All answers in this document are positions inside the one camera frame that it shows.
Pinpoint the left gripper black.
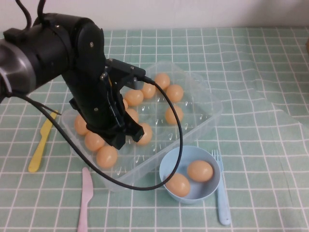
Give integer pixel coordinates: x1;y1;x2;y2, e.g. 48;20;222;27
63;72;145;151

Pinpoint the clear plastic egg box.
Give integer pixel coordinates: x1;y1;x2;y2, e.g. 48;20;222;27
60;60;223;193

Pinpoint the light blue plastic bowl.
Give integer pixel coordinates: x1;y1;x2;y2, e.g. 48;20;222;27
159;145;224;205

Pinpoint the pink plastic knife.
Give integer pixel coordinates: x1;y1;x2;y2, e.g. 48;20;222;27
77;167;94;232

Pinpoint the yellow plastic knife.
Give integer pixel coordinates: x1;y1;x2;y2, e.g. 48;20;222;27
28;110;59;173

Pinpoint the light blue plastic fork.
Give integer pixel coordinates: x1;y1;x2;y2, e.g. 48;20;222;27
211;149;232;226

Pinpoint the black camera cable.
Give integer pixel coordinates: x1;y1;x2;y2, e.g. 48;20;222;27
7;75;184;191

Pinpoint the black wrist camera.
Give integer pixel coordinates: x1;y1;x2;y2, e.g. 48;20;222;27
105;58;147;90

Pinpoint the thin black cable tie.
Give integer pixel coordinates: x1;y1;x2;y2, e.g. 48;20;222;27
36;102;62;116

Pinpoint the white cable tie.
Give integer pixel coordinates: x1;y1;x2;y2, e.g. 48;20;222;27
0;70;13;98

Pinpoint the black looped cable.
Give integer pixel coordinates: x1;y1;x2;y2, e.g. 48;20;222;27
14;0;47;29

